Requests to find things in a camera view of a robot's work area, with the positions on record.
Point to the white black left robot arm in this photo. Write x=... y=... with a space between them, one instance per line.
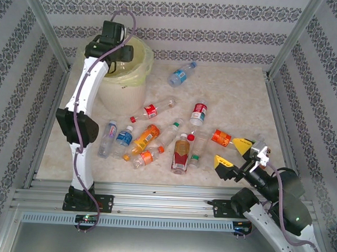
x=87 y=79

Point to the small clear bottle red cap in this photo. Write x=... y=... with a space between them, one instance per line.
x=191 y=137

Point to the white plastic bin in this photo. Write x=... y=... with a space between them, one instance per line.
x=122 y=98

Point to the bottle with orange printed label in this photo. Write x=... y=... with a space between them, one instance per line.
x=221 y=137

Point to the clear cola bottle red cap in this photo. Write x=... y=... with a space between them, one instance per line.
x=151 y=111

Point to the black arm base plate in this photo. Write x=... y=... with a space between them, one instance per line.
x=220 y=209
x=105 y=203

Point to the orange juice bottle yellow label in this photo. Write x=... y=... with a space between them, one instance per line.
x=145 y=137

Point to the wide aluminium base rail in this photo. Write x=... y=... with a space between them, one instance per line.
x=159 y=200

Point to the clear bottle green band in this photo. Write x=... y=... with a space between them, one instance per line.
x=203 y=142

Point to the clear bottle red teal label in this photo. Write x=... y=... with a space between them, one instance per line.
x=199 y=112

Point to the tea bottle red label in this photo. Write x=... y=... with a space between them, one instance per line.
x=181 y=155

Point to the small controller board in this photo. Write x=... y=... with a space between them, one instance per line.
x=242 y=229
x=86 y=218

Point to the aluminium frame post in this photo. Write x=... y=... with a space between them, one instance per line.
x=45 y=23
x=295 y=36

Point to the water bottle blue label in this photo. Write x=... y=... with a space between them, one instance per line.
x=124 y=139

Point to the clear bottle orange label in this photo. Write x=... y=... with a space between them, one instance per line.
x=146 y=158

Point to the clear bottle light blue label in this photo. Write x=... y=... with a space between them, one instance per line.
x=179 y=75

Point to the aluminium frame rail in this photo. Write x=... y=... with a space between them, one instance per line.
x=48 y=125

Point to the clear bottle pink blue label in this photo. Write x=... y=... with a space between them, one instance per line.
x=109 y=134

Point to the grey metal panel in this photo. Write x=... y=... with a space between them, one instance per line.
x=151 y=246

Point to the clear bottle green cap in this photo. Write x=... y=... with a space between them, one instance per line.
x=169 y=133

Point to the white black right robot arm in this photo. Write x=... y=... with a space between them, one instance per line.
x=265 y=224

